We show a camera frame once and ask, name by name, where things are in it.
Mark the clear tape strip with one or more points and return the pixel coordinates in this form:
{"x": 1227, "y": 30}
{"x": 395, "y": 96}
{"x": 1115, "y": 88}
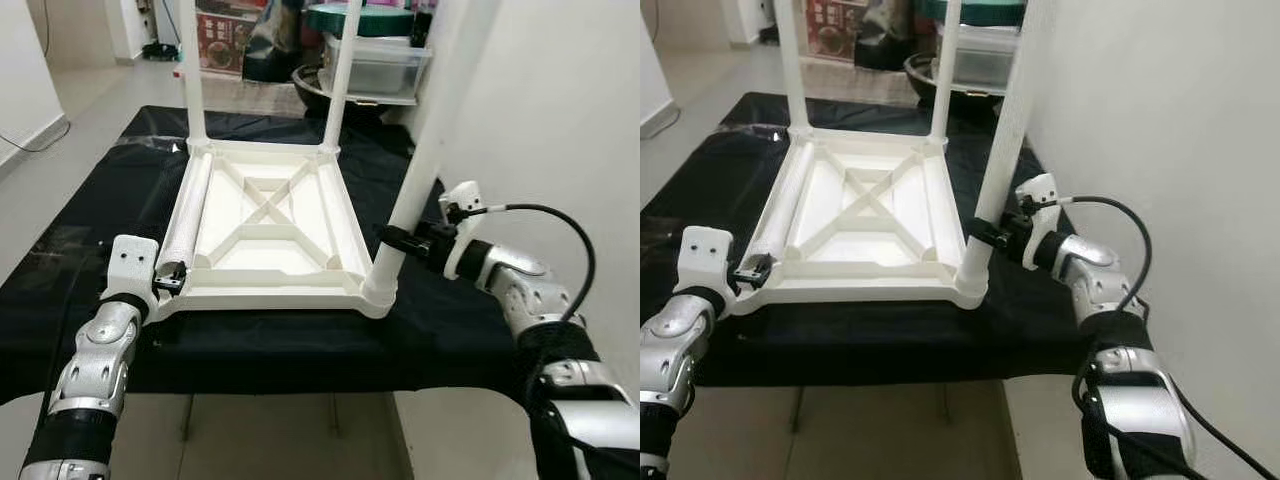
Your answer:
{"x": 755, "y": 131}
{"x": 150, "y": 144}

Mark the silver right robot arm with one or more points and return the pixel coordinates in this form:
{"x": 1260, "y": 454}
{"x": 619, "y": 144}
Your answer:
{"x": 530, "y": 290}
{"x": 1100, "y": 275}

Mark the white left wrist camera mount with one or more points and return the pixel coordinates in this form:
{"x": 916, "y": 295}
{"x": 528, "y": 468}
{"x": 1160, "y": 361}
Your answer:
{"x": 703, "y": 255}
{"x": 130, "y": 262}

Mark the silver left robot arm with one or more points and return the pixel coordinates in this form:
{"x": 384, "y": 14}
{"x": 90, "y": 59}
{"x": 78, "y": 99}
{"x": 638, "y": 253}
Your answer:
{"x": 95, "y": 360}
{"x": 670, "y": 350}

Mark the clear plastic storage bin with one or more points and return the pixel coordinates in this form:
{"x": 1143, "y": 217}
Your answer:
{"x": 390, "y": 70}
{"x": 990, "y": 60}

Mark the black floor mop head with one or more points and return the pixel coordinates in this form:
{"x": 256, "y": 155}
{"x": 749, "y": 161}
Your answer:
{"x": 160, "y": 50}

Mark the green round pot lid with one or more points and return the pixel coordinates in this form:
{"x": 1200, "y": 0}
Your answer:
{"x": 385, "y": 20}
{"x": 990, "y": 10}

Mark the black tablecloth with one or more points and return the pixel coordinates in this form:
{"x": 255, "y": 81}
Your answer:
{"x": 300, "y": 350}
{"x": 880, "y": 345}

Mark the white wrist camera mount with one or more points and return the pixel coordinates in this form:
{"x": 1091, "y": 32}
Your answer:
{"x": 703, "y": 255}
{"x": 465, "y": 255}
{"x": 1045, "y": 245}
{"x": 130, "y": 262}

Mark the white plastic children table top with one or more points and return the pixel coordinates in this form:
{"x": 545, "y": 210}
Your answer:
{"x": 260, "y": 285}
{"x": 850, "y": 280}

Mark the black wok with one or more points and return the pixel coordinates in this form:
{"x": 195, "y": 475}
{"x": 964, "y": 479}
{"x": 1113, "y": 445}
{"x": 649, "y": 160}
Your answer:
{"x": 918, "y": 82}
{"x": 305, "y": 95}

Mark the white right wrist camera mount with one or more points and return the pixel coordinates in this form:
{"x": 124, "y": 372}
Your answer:
{"x": 465, "y": 255}
{"x": 1045, "y": 245}

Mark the black plastic bag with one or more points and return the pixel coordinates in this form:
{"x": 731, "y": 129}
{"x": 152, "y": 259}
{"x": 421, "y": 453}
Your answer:
{"x": 885, "y": 35}
{"x": 275, "y": 50}

